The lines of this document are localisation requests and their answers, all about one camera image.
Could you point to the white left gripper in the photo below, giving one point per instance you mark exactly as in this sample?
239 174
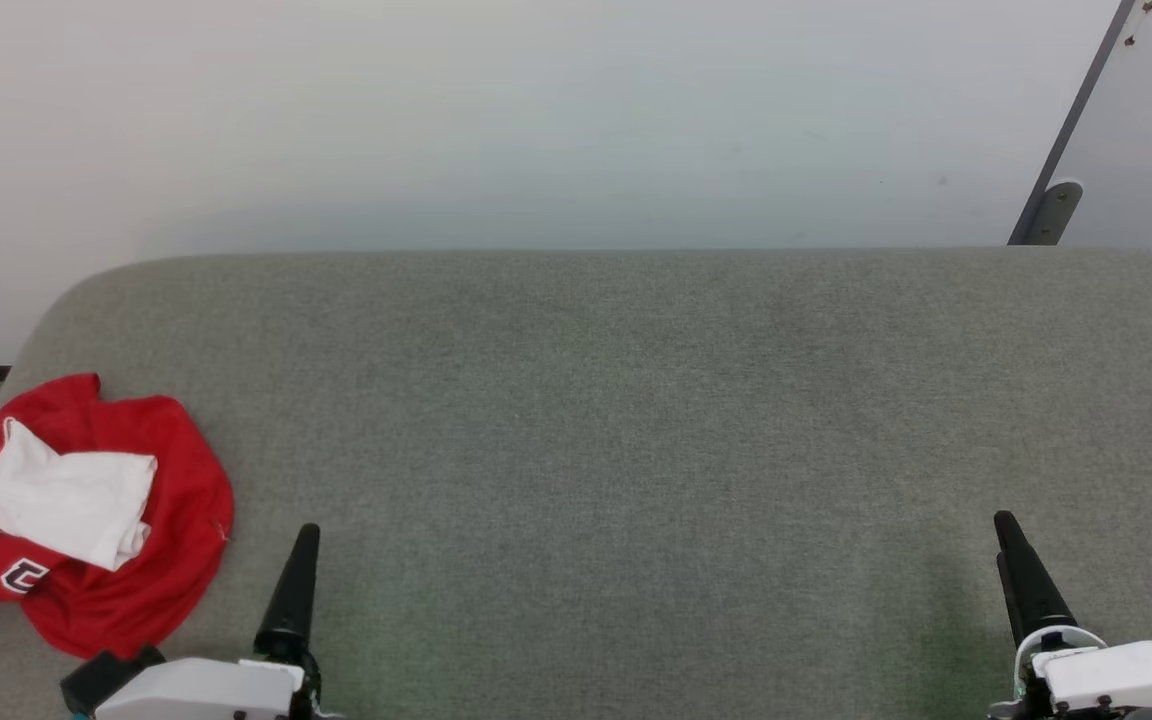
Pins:
206 690

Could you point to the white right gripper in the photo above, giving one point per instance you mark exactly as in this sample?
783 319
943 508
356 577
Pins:
1126 675

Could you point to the red and white jersey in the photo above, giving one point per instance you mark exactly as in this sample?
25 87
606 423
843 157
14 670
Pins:
136 600

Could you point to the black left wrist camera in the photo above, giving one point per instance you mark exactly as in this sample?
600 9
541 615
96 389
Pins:
101 678

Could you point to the grey metal post with bracket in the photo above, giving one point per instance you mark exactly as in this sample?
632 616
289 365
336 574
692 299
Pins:
1054 215

